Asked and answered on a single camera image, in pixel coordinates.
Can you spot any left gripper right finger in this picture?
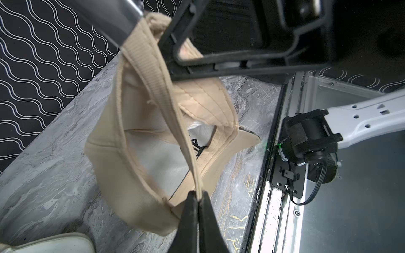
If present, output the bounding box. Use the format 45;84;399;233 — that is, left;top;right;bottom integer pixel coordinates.
198;191;229;253

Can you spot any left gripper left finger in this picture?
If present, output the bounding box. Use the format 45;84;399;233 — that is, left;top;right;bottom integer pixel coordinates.
168;191;198;253

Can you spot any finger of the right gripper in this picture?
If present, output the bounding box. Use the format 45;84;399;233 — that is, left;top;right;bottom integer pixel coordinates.
63;0;144;47
159;1;334;81

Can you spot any tan baseball cap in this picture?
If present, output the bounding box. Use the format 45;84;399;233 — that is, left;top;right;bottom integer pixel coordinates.
84;13;260;236

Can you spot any white baseball cap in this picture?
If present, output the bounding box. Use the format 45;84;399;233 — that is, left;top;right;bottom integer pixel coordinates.
1;233;96;253

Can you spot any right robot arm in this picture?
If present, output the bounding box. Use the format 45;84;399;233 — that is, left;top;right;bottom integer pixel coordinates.
158;1;405;163

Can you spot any black orange tool case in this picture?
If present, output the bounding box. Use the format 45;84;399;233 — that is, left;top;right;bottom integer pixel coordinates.
190;1;268;54

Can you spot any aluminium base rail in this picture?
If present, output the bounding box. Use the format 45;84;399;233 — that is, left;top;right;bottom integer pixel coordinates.
244;72;311;253

